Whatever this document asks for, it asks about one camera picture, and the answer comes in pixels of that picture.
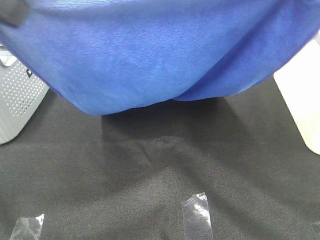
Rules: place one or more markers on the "black table cloth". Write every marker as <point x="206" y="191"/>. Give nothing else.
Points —
<point x="124" y="176"/>

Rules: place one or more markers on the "clear tape strip centre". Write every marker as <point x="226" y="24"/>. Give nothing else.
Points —
<point x="196" y="218"/>

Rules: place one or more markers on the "grey perforated plastic basket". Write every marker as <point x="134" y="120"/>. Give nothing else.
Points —
<point x="21" y="92"/>

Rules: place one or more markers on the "white plastic basket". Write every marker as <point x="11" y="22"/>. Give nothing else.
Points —
<point x="299" y="84"/>

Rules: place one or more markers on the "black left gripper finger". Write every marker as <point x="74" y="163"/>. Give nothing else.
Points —
<point x="13" y="12"/>

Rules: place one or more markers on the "clear tape strip left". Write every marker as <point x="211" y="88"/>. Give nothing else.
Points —
<point x="28" y="228"/>

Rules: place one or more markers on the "blue microfibre towel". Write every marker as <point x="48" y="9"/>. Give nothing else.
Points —
<point x="109" y="56"/>

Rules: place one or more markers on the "clear tape strip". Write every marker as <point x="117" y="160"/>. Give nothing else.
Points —
<point x="196" y="218"/>
<point x="28" y="228"/>

